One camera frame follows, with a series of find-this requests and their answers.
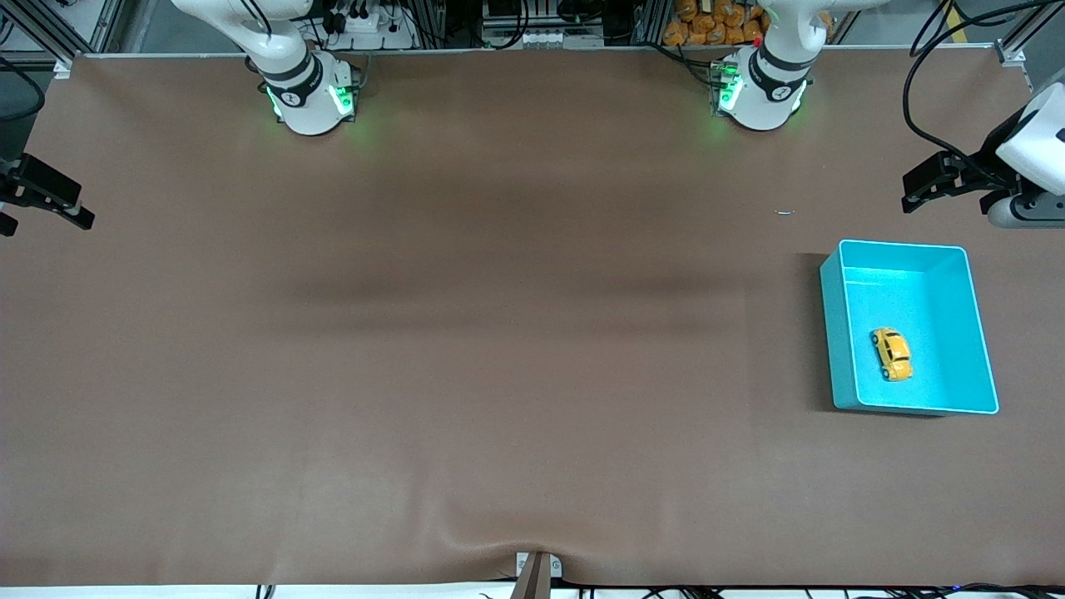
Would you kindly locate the orange snack bags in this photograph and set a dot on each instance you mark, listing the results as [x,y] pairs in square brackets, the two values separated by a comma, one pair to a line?
[715,25]

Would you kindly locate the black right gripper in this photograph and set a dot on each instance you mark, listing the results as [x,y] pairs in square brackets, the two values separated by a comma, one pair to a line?
[10,185]

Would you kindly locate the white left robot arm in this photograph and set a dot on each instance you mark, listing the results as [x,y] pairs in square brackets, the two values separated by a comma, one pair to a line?
[774,75]

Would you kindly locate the brown table mat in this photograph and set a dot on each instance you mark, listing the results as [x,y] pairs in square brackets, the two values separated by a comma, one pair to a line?
[532,416]

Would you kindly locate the metal table clamp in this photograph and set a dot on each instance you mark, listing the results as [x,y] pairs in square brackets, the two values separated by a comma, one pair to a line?
[537,574]

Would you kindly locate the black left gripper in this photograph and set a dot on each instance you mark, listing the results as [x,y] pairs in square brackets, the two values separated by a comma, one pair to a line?
[984,165]

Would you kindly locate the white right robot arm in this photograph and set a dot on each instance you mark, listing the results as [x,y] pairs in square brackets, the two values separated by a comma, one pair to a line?
[304,79]

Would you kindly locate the white power strip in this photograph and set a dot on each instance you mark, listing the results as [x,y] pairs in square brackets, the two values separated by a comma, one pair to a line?
[366,29]

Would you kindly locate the white electronics box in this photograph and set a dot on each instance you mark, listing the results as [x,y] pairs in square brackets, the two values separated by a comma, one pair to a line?
[541,37]

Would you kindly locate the turquoise plastic bin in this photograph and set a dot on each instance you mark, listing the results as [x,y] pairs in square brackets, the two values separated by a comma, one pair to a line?
[932,291]

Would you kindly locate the yellow beetle toy car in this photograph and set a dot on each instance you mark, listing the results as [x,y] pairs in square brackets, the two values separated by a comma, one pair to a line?
[892,353]

